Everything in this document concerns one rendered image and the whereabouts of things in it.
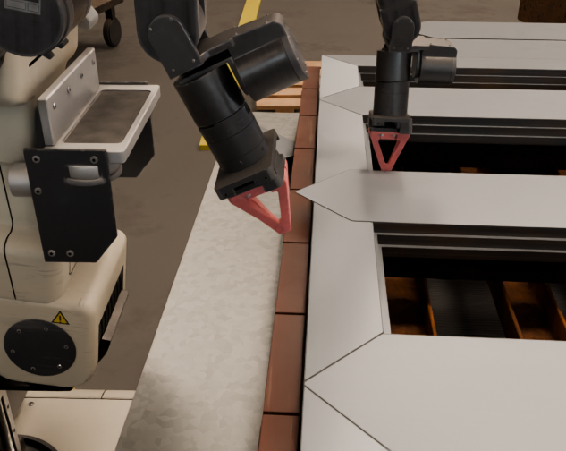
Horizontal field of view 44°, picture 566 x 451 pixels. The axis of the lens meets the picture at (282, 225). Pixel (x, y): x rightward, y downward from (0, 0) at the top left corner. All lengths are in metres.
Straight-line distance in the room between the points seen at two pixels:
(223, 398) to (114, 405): 0.63
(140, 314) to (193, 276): 1.09
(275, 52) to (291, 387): 0.37
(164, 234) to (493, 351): 2.05
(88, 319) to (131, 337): 1.22
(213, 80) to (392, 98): 0.54
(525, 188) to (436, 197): 0.15
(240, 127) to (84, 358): 0.50
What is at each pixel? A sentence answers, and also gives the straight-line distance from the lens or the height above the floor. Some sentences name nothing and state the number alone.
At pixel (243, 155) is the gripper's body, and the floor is 1.09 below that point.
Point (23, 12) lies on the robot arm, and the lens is 0.69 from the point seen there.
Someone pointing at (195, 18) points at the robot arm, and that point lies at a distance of 0.67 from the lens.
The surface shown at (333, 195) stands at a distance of 1.13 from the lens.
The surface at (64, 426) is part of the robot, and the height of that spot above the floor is 0.28.
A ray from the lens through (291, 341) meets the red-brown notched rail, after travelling 0.89.
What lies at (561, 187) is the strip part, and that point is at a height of 0.87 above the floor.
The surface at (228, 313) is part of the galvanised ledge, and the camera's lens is 1.18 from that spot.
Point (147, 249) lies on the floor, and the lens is 2.68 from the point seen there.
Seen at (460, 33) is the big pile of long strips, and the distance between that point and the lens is 2.19.
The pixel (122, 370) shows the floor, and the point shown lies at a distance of 2.14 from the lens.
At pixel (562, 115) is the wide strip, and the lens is 1.56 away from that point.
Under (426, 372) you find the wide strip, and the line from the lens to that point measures 0.80.
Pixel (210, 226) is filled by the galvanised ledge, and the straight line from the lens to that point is 1.42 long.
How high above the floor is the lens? 1.38
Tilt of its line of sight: 30 degrees down
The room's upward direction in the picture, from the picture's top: straight up
